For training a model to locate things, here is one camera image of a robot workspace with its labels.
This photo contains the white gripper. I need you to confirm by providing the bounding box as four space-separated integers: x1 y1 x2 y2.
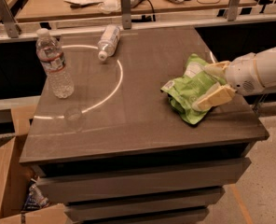
192 52 264 111

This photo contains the green rice chip bag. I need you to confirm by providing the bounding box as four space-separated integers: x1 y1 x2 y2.
160 53 226 125

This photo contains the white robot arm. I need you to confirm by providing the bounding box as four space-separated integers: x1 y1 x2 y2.
192 47 276 111

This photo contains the lying blue plastic bottle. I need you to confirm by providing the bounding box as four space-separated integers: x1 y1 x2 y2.
98 24 120 61

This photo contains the upright clear water bottle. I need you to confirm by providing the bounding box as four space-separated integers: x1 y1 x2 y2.
36 28 74 99

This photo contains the crumpled bag in box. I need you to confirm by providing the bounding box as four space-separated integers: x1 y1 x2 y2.
22 178 49 211

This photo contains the grey drawer cabinet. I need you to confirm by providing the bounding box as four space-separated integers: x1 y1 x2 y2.
21 26 268 224

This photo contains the wooden desk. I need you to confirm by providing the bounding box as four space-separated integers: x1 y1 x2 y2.
15 0 258 24

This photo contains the cardboard box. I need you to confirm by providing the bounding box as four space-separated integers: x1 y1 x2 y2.
0 105 72 224

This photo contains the metal rail bracket right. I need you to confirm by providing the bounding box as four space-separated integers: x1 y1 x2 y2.
226 0 240 21

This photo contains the metal rail bracket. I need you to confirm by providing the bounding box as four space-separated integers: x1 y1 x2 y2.
120 0 131 30
226 0 240 21
0 0 21 38

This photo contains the black cable on desk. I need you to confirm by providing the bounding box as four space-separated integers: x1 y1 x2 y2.
140 0 157 22

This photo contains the metal rail bracket middle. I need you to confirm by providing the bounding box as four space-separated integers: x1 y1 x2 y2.
120 0 131 30

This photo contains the metal rail bracket left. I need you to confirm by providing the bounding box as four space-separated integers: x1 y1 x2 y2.
0 0 21 38

